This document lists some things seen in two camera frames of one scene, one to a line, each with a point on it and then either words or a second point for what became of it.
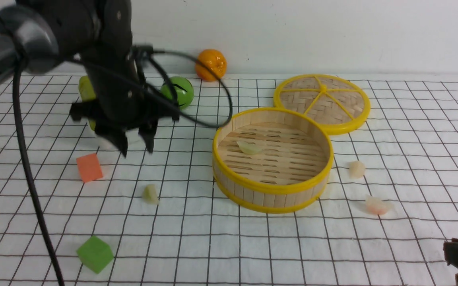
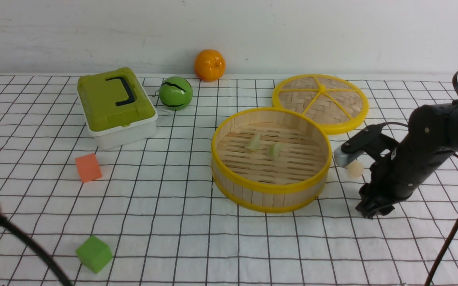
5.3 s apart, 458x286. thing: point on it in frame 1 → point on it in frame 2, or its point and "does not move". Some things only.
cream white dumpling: [356, 169] does not move
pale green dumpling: [150, 194] → [274, 151]
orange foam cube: [90, 167] does not move
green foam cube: [95, 254] does not move
